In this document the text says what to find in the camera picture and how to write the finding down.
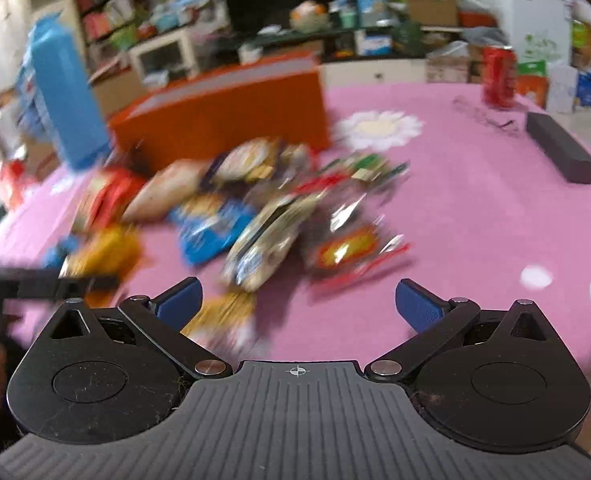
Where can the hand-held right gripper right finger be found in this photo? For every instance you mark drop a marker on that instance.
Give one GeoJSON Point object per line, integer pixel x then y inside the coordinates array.
{"type": "Point", "coordinates": [418, 306]}

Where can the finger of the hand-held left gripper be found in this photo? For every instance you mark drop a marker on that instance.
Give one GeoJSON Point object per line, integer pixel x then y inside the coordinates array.
{"type": "Point", "coordinates": [35, 283]}

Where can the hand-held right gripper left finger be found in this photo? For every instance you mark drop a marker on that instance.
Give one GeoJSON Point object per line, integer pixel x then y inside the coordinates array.
{"type": "Point", "coordinates": [178, 301]}

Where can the orange yellow snack packet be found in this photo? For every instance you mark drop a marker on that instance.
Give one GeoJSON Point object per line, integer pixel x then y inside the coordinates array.
{"type": "Point", "coordinates": [102, 252]}

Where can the red clear-wrapped snack packet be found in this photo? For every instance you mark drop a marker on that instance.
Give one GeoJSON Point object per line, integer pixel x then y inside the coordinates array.
{"type": "Point", "coordinates": [348, 252]}

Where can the clear bag of round biscuits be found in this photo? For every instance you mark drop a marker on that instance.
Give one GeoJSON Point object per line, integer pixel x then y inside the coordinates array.
{"type": "Point", "coordinates": [168, 190]}

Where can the red yellow snack packet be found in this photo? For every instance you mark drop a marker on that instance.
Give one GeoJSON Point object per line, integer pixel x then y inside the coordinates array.
{"type": "Point", "coordinates": [107, 197]}

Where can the green-edged cookie packet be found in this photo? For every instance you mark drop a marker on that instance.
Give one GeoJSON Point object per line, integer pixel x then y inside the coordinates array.
{"type": "Point", "coordinates": [370, 166]}

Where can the orange storage box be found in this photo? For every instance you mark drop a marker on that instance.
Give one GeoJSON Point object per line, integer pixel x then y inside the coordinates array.
{"type": "Point", "coordinates": [235, 115]}

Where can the yellow white snack packet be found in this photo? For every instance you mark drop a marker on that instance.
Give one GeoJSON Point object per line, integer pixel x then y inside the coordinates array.
{"type": "Point", "coordinates": [225, 317]}

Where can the blue snack packet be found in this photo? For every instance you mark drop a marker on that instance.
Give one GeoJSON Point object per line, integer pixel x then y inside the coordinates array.
{"type": "Point", "coordinates": [210, 232]}

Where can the black-white label cookie packet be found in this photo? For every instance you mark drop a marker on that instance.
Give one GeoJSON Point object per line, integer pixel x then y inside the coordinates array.
{"type": "Point", "coordinates": [265, 245]}

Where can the pink tablecloth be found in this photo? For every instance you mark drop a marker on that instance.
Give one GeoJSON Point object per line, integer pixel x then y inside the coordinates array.
{"type": "Point", "coordinates": [475, 210]}

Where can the blue thermos bottle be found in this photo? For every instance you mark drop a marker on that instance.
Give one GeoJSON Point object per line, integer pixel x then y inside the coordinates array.
{"type": "Point", "coordinates": [65, 95]}

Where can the eyeglasses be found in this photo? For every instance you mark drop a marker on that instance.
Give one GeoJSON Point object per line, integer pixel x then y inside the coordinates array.
{"type": "Point", "coordinates": [510, 124]}

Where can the black rectangular case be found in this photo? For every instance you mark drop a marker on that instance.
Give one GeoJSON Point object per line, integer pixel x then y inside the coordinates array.
{"type": "Point", "coordinates": [560, 147]}

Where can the red soda can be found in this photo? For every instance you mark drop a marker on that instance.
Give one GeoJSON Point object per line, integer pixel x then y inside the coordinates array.
{"type": "Point", "coordinates": [499, 77]}

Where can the white glass-door cabinet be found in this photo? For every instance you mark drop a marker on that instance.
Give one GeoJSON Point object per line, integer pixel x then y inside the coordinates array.
{"type": "Point", "coordinates": [165, 55]}

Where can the bookshelf with books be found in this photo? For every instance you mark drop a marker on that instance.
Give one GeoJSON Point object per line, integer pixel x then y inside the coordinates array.
{"type": "Point", "coordinates": [105, 5]}

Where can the glass television stand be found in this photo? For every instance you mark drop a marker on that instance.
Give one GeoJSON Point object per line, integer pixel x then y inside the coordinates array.
{"type": "Point", "coordinates": [315, 37]}

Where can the brown cardboard box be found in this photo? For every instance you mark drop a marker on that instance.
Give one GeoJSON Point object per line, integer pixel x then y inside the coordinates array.
{"type": "Point", "coordinates": [433, 7]}

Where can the blue white carton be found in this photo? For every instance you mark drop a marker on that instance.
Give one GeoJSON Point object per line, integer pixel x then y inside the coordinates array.
{"type": "Point", "coordinates": [373, 7]}

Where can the bowl of fruit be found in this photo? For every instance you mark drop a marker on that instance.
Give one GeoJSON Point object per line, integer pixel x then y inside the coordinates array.
{"type": "Point", "coordinates": [309, 15]}

